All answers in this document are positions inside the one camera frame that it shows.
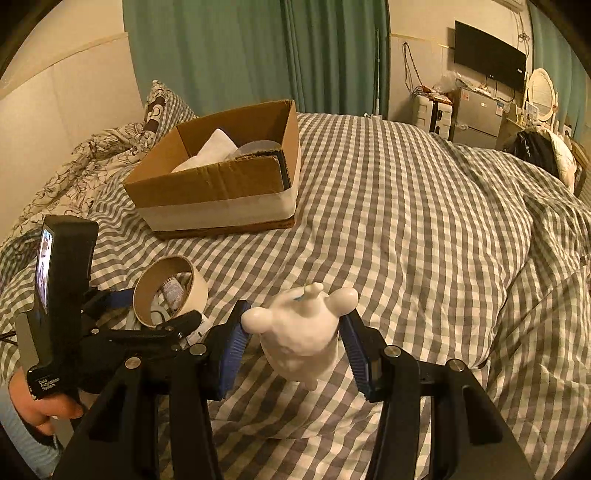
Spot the white plush toy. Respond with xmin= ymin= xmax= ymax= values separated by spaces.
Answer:
xmin=240 ymin=282 xmax=359 ymax=391

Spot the white sock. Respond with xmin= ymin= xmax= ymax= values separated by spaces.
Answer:
xmin=172 ymin=129 xmax=238 ymax=173

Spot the person left hand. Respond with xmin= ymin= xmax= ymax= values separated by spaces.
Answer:
xmin=8 ymin=368 xmax=85 ymax=437

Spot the black white floral blanket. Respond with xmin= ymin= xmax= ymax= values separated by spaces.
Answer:
xmin=1 ymin=122 xmax=156 ymax=243

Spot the cardboard box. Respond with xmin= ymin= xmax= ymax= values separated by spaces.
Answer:
xmin=124 ymin=100 xmax=301 ymax=238

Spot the patterned pillow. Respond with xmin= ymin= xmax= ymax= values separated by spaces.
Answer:
xmin=143 ymin=80 xmax=197 ymax=143

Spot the white suitcase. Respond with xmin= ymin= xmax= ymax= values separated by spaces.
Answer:
xmin=411 ymin=95 xmax=453 ymax=140

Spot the white mini fridge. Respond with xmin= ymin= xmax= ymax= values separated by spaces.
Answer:
xmin=451 ymin=88 xmax=504 ymax=149

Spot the green curtain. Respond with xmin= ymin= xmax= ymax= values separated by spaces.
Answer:
xmin=122 ymin=1 xmax=390 ymax=117

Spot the white oval mirror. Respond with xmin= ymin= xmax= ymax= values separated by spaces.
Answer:
xmin=526 ymin=68 xmax=558 ymax=122

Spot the green curtain right window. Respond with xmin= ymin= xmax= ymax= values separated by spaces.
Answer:
xmin=528 ymin=1 xmax=588 ymax=142

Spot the black wall television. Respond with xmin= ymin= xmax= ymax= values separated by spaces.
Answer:
xmin=454 ymin=21 xmax=527 ymax=92

